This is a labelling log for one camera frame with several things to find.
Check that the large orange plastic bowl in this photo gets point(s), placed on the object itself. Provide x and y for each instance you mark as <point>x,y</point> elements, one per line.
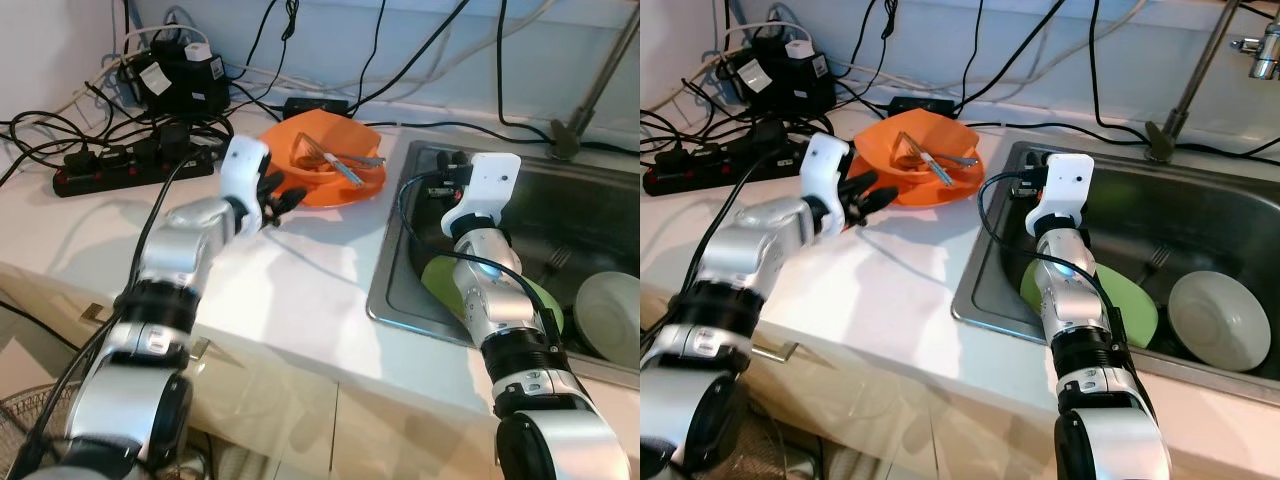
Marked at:
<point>940,193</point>
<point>345,195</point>

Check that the silver metal spoon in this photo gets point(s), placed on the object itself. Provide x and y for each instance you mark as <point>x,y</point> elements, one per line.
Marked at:
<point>950,168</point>
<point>358,170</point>

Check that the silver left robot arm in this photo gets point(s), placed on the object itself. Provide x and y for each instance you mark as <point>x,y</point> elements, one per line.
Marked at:
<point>750,250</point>
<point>175,250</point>

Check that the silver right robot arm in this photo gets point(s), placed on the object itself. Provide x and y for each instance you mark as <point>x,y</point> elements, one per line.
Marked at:
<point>1075,290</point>
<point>500,300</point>

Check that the metal kitchen faucet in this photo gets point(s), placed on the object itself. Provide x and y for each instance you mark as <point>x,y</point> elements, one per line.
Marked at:
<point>1190,85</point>
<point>590,90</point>

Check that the white kitchen cabinet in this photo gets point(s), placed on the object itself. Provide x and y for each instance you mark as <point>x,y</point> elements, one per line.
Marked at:
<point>330,430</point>
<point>950,430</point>

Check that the silver metal fork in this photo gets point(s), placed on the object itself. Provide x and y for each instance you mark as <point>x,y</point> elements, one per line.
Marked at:
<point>1161,260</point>
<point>558,258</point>
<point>908,152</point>
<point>318,158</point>

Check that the black power plug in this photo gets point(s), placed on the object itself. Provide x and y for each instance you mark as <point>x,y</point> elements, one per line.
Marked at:
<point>770,138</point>
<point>177,140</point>

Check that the stainless steel sink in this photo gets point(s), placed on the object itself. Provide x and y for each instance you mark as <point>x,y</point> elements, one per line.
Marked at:
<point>560,210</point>
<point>1180,215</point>

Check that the green plate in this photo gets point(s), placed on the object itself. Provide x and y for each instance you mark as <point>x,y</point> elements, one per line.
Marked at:
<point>1135,310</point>
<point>440,285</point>

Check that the black charger box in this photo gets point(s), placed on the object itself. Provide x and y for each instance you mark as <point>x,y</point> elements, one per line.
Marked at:
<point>790,82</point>
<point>185,85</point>

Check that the white plug adapter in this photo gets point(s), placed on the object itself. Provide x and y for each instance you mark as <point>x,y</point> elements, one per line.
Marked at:
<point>797,48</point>
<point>195,50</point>

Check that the black power strip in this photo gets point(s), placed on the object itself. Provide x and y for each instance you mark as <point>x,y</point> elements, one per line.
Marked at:
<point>690,172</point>
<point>100,175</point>

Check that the white bowl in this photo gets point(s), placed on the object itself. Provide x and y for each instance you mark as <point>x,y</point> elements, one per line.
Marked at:
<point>610,315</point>
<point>1218,320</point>

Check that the grey floor fan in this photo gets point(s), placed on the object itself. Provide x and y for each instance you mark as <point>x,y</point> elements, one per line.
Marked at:
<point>780,450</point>
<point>40,420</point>

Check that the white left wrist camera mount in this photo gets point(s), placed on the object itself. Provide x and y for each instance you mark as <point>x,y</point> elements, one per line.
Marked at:
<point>243,170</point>
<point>825,165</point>

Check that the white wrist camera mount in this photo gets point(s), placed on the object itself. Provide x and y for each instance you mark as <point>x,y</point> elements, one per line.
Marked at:
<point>243,170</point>
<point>825,165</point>
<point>1065,185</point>
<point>490,185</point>

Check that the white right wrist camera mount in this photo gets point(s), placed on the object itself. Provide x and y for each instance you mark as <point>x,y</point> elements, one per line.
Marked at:
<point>490,185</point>
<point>1065,185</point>

